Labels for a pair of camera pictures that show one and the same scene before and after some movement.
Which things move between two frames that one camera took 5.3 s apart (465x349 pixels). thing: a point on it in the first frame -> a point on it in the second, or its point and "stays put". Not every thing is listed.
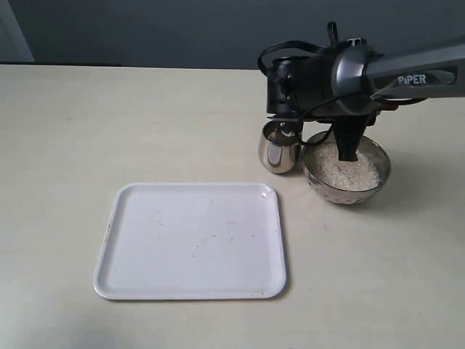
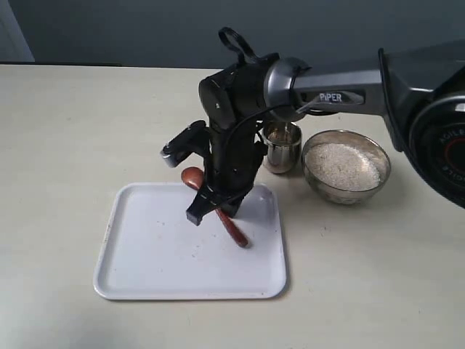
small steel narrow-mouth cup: x=280 y=146 stays put
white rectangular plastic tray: x=192 y=240 stays put
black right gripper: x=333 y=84 -> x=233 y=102
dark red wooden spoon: x=282 y=129 -> x=193 y=177
